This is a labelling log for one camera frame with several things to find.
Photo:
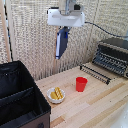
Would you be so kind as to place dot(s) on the black fabric storage bin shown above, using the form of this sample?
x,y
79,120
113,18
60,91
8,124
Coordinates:
x,y
20,96

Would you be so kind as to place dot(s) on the beige woven folding screen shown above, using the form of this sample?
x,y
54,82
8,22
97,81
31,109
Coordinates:
x,y
30,43

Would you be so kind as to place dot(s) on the smooth yellow food piece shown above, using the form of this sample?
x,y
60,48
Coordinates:
x,y
53,96

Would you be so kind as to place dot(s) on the ridged yellow food piece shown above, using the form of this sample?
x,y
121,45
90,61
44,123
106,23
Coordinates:
x,y
59,93

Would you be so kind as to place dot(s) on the black toaster oven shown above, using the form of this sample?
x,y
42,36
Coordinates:
x,y
111,55

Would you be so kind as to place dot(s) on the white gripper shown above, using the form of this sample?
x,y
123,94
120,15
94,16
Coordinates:
x,y
65,18

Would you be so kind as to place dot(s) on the white bowl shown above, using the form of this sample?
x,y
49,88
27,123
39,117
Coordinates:
x,y
56,100

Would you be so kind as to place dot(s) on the red plastic cup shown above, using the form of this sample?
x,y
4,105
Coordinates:
x,y
81,84

